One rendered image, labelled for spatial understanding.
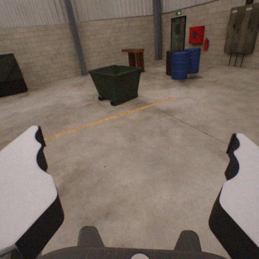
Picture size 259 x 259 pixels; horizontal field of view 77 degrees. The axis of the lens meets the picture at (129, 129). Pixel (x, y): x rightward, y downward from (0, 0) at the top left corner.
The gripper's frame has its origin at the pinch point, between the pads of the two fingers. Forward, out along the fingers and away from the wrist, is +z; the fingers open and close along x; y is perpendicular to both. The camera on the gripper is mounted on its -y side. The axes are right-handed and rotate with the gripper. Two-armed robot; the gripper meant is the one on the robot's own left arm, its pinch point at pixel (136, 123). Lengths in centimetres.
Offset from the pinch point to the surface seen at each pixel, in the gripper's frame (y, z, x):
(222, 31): -22, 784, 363
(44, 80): 210, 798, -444
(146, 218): 157, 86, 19
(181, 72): 109, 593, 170
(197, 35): -4, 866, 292
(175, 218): 153, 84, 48
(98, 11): -96, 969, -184
